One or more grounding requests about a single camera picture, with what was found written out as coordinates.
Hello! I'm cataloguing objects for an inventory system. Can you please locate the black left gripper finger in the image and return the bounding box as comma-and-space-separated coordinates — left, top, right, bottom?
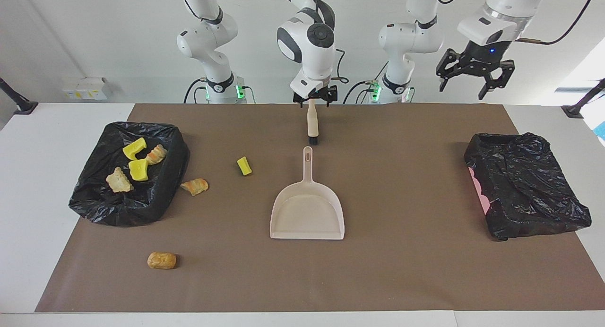
478, 60, 516, 101
436, 48, 466, 92

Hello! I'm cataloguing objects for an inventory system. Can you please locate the beige hand brush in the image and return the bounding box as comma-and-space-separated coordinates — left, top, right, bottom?
307, 98, 320, 146

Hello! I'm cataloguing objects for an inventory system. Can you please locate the beige plastic dustpan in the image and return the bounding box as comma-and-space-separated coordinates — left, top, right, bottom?
269, 146, 346, 241

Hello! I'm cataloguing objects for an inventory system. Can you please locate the orange toy croissant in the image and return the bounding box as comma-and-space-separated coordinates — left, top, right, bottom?
180, 178, 209, 196

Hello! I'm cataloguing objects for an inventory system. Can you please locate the small striped toy croissant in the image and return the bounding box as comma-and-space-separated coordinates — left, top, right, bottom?
145, 144, 168, 165

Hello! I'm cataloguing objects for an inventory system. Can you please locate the notched yellow sponge piece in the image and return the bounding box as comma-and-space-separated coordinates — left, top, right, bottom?
122, 137, 147, 161

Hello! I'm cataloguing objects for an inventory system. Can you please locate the textured yellow sponge piece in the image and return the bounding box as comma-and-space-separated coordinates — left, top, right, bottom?
128, 158, 149, 182

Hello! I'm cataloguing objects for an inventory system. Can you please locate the pale beige bread chunk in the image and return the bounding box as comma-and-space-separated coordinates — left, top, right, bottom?
105, 167, 134, 193

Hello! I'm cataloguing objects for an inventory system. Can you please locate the brown toy bread roll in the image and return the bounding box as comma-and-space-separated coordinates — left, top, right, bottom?
147, 251, 177, 270

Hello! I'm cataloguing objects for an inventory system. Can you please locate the pink bin with black bag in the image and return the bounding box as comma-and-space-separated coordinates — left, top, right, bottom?
464, 132, 592, 241

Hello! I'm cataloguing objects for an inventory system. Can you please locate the bin lined with black bag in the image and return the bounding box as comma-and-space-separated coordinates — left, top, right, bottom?
69, 121, 190, 227

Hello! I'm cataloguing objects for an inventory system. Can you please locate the brown table mat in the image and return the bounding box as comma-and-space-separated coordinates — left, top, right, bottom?
35, 103, 605, 313

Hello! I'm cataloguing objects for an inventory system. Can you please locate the black base cable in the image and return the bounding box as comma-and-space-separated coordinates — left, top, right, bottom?
183, 78, 208, 104
343, 60, 389, 104

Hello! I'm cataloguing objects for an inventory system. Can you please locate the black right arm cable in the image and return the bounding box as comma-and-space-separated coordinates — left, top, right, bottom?
215, 0, 351, 85

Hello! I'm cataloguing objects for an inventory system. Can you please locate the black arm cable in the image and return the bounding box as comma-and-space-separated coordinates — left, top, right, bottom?
215, 0, 351, 85
514, 0, 596, 46

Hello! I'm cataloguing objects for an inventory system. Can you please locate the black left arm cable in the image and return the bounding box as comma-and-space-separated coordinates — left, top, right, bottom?
514, 0, 596, 46

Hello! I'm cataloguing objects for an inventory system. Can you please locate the black camera stand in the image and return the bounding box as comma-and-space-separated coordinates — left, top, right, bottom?
0, 77, 38, 115
562, 79, 605, 119

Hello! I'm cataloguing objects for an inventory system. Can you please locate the white wall socket box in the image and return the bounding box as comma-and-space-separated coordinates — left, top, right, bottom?
61, 77, 108, 101

